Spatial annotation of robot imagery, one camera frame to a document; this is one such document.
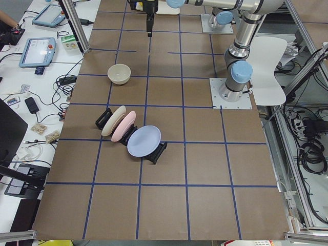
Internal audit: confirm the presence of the aluminium frame post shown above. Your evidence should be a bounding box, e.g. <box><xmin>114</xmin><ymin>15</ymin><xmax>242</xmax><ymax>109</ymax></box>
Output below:
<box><xmin>58</xmin><ymin>0</ymin><xmax>90</xmax><ymax>54</ymax></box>

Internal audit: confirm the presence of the far teach pendant tablet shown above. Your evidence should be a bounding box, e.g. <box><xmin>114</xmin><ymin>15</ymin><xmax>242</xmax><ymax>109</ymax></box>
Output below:
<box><xmin>32</xmin><ymin>4</ymin><xmax>66</xmax><ymax>28</ymax></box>

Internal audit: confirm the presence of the lavender blue plate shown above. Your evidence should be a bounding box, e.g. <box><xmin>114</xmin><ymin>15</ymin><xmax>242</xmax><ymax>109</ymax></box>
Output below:
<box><xmin>127</xmin><ymin>126</ymin><xmax>161</xmax><ymax>157</ymax></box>

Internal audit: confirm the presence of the cream plate in rack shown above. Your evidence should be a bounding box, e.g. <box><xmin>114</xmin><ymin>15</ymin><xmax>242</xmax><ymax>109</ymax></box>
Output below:
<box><xmin>101</xmin><ymin>106</ymin><xmax>126</xmax><ymax>136</ymax></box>

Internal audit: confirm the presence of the white plastic chair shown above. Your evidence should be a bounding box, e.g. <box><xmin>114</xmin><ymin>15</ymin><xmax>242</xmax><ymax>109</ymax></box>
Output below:
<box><xmin>247</xmin><ymin>36</ymin><xmax>287</xmax><ymax>106</ymax></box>

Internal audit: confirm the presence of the black power adapter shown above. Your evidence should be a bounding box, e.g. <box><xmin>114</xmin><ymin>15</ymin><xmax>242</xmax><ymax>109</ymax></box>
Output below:
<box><xmin>25</xmin><ymin>97</ymin><xmax>39</xmax><ymax>114</ymax></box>

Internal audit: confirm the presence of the pink plate in rack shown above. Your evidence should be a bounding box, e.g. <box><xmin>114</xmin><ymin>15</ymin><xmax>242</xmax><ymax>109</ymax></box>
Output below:
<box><xmin>111</xmin><ymin>111</ymin><xmax>136</xmax><ymax>142</ymax></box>

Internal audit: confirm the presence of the near teach pendant tablet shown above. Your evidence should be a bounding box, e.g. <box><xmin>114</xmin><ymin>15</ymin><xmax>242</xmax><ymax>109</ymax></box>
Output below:
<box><xmin>19</xmin><ymin>37</ymin><xmax>56</xmax><ymax>68</ymax></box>

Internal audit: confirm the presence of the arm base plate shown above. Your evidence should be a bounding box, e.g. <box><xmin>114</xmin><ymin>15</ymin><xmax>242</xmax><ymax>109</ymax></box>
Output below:
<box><xmin>209</xmin><ymin>78</ymin><xmax>252</xmax><ymax>110</ymax></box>
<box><xmin>201</xmin><ymin>11</ymin><xmax>233</xmax><ymax>34</ymax></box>

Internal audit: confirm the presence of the black monitor stand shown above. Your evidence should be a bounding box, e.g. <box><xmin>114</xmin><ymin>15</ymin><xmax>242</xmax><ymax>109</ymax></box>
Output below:
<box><xmin>1</xmin><ymin>101</ymin><xmax>45</xmax><ymax>188</ymax></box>

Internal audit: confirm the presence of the green white cardboard box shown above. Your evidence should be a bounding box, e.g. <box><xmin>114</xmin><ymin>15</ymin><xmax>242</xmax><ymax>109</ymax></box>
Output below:
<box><xmin>60</xmin><ymin>35</ymin><xmax>78</xmax><ymax>50</ymax></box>

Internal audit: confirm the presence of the beige ceramic bowl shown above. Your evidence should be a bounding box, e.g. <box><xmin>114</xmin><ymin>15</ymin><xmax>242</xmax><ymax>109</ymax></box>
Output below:
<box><xmin>107</xmin><ymin>64</ymin><xmax>131</xmax><ymax>85</ymax></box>

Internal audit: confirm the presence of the teach pendant tablet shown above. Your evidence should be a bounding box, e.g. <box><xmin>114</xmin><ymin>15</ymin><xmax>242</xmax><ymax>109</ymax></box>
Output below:
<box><xmin>19</xmin><ymin>37</ymin><xmax>56</xmax><ymax>68</ymax></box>
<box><xmin>32</xmin><ymin>4</ymin><xmax>66</xmax><ymax>28</ymax></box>

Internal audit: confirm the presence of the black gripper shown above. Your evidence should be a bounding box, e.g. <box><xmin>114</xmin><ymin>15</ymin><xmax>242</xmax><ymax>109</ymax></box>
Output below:
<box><xmin>128</xmin><ymin>0</ymin><xmax>158</xmax><ymax>37</ymax></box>

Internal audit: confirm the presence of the black dish rack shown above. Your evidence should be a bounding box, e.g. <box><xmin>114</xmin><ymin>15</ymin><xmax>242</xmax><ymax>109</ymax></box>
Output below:
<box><xmin>95</xmin><ymin>108</ymin><xmax>167</xmax><ymax>164</ymax></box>

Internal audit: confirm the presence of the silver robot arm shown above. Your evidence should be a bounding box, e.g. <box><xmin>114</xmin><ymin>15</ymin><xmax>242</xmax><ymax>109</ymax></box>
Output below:
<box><xmin>127</xmin><ymin>0</ymin><xmax>233</xmax><ymax>37</ymax></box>
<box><xmin>167</xmin><ymin>0</ymin><xmax>283</xmax><ymax>102</ymax></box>

